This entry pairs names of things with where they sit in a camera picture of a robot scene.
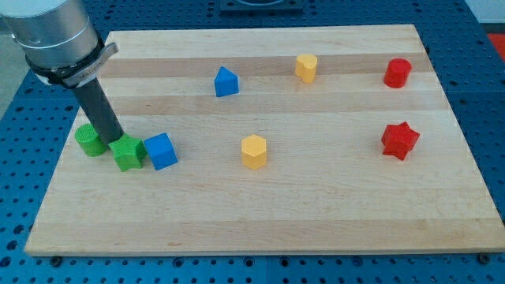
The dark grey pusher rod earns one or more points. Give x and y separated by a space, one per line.
96 106

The green cylinder block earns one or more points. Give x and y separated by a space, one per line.
89 140

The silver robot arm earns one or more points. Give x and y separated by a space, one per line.
62 47

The green star block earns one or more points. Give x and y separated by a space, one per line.
128 152

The blue cube block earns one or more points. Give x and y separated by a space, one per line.
160 151

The blue triangular prism block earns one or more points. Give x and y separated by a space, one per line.
226 82

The dark mounting plate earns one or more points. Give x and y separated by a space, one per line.
260 6

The yellow hexagon block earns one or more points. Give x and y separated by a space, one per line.
254 152

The yellow heart block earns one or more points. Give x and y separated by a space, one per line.
305 68

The wooden board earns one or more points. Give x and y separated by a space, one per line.
327 187

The red cylinder block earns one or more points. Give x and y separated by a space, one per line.
397 73

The red star block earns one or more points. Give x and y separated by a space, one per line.
399 140

